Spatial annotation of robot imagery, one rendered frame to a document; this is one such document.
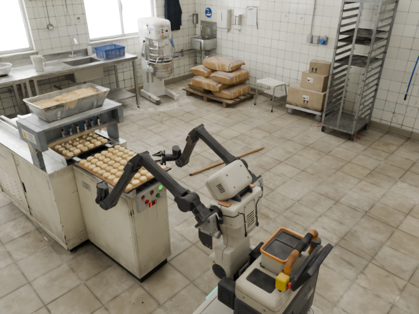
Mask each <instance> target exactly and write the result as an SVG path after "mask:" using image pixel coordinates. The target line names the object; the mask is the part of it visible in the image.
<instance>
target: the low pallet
mask: <svg viewBox="0 0 419 314"><path fill-rule="evenodd" d="M182 90H185V91H186V96H192V95H195V94H197V95H201V96H203V101H205V102H208V101H210V100H217V101H221V102H223V107H224V108H227V107H230V106H232V105H235V104H237V103H239V102H242V101H244V100H247V99H249V98H251V97H253V95H255V94H256V92H254V91H249V92H248V93H246V94H244V95H242V96H239V97H237V98H234V99H232V100H231V99H225V98H221V97H217V96H216V95H214V94H213V93H212V91H209V92H201V91H199V90H195V89H192V88H191V87H186V88H183V89H182Z"/></svg>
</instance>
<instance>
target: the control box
mask: <svg viewBox="0 0 419 314"><path fill-rule="evenodd" d="M161 185H162V184H161V183H160V182H157V183H155V184H153V185H152V186H150V187H148V188H146V189H144V190H143V191H141V192H139V193H138V194H136V198H135V202H136V208H137V212H138V213H141V212H143V211H144V210H146V209H148V208H149V207H151V206H153V205H154V201H156V203H157V202H159V201H161V200H162V199H164V198H165V187H164V185H162V188H161V189H159V186H161ZM152 190H153V194H150V192H151V191H152ZM158 193H159V194H160V197H157V194H158ZM142 196H145V198H144V199H143V200H141V197H142ZM146 200H149V203H148V204H145V201H146ZM151 202H152V203H151ZM150 203H151V204H152V205H151V206H150Z"/></svg>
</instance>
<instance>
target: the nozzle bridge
mask: <svg viewBox="0 0 419 314"><path fill-rule="evenodd" d="M100 114H101V116H102V121H101V116H100ZM94 117H95V124H94V127H91V125H90V119H92V121H93V123H94ZM97 117H99V119H100V121H101V122H100V125H98V123H97ZM86 118H87V119H88V126H87V119H86ZM79 121H80V122H79ZM84 121H85V123H86V126H87V129H86V130H85V129H84ZM123 122H124V117H123V107H122V104H121V103H117V102H115V101H112V100H109V99H107V98H106V99H105V101H104V104H103V105H102V106H101V107H98V108H94V109H91V110H88V111H86V112H82V113H78V114H76V115H72V116H70V117H66V118H63V119H60V120H57V121H53V122H50V123H48V122H46V121H44V120H42V119H40V118H38V117H37V116H36V115H31V116H28V117H25V118H21V119H18V120H16V125H17V128H18V131H19V135H20V137H21V140H22V141H25V142H26V143H27V144H28V147H29V151H30V154H31V158H32V162H33V165H35V166H37V167H38V168H39V169H44V168H45V167H46V166H45V162H44V159H43V155H42V153H43V152H45V151H48V150H49V148H50V147H52V146H55V145H58V144H61V143H63V142H66V141H69V140H72V139H74V138H77V137H80V136H82V135H85V134H88V133H91V132H93V131H96V130H99V129H101V128H104V127H107V134H108V136H110V137H112V138H115V139H117V138H119V133H118V125H117V123H123ZM72 124H73V126H74V131H73V132H72V135H70V133H69V126H70V127H71V129H72V130H73V127H72ZM76 124H78V125H79V128H80V124H81V129H80V132H77V129H76ZM64 126H65V128H64ZM61 129H63V130H64V133H65V129H66V134H65V138H63V137H62V133H61Z"/></svg>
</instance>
